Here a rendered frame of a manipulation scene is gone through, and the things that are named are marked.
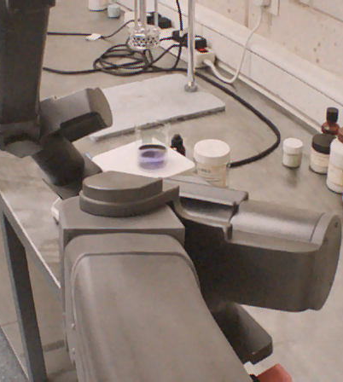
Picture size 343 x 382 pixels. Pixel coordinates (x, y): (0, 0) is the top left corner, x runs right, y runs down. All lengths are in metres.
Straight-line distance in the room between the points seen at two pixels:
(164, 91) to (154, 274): 1.27
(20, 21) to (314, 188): 0.74
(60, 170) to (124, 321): 0.72
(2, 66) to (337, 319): 0.56
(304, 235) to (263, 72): 1.20
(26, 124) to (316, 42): 0.78
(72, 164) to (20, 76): 0.27
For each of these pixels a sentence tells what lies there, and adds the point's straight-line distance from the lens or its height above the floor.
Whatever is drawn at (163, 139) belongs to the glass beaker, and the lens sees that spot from 1.08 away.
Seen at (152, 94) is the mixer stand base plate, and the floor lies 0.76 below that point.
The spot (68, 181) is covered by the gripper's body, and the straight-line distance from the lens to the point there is 1.00.
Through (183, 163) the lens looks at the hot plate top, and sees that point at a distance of 1.13.
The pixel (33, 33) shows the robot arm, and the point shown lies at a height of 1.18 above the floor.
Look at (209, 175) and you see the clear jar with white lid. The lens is 1.18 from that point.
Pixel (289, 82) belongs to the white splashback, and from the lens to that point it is 1.50.
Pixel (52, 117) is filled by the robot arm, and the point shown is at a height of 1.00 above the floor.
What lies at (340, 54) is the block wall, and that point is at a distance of 1.42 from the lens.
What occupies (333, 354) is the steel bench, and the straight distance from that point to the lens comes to 0.94.
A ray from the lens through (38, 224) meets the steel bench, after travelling 1.16.
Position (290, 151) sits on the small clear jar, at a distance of 1.30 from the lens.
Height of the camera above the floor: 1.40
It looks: 32 degrees down
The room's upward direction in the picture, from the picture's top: straight up
